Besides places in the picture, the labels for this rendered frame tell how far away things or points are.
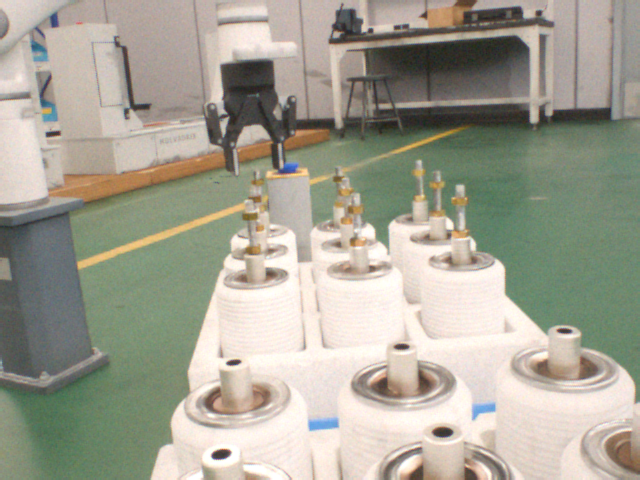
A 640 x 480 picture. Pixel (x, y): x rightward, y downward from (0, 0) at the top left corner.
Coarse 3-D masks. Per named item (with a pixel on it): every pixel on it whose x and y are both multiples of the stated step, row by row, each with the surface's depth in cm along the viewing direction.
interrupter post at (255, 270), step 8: (248, 256) 74; (256, 256) 74; (248, 264) 74; (256, 264) 74; (264, 264) 75; (248, 272) 75; (256, 272) 74; (264, 272) 75; (248, 280) 75; (256, 280) 75; (264, 280) 75
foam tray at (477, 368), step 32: (320, 320) 82; (416, 320) 79; (512, 320) 77; (320, 352) 72; (352, 352) 71; (384, 352) 71; (448, 352) 71; (480, 352) 71; (512, 352) 71; (192, 384) 70; (288, 384) 71; (320, 384) 71; (480, 384) 72; (320, 416) 72
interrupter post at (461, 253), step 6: (456, 240) 75; (462, 240) 75; (468, 240) 75; (456, 246) 75; (462, 246) 75; (468, 246) 75; (456, 252) 75; (462, 252) 75; (468, 252) 75; (456, 258) 76; (462, 258) 75; (468, 258) 76
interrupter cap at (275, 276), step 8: (240, 272) 78; (272, 272) 77; (280, 272) 77; (224, 280) 75; (232, 280) 75; (240, 280) 75; (272, 280) 74; (280, 280) 73; (232, 288) 73; (240, 288) 72; (248, 288) 72; (256, 288) 72; (264, 288) 72
